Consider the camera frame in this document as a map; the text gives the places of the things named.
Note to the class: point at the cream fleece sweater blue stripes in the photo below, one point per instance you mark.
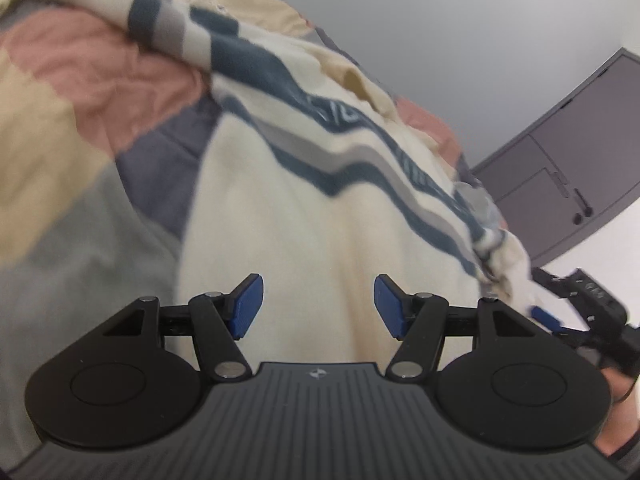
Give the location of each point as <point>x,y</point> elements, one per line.
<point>300,235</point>

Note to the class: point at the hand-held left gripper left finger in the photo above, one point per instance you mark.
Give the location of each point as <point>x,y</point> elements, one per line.
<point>246,305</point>

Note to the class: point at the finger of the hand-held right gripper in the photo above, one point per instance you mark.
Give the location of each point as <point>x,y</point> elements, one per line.
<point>550,280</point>
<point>545,316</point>

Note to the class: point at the person's right hand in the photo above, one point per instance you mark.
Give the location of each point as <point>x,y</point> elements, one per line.
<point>620,410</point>

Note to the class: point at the grey door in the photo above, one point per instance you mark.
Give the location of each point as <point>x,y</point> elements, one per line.
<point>575,160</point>

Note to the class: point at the pastel patchwork quilt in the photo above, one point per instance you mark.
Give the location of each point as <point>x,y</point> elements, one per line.
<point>60,135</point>

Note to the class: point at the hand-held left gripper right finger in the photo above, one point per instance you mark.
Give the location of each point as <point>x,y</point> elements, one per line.
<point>392,305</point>

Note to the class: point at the person's grey clothing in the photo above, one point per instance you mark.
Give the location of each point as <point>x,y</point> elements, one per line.
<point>627,457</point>

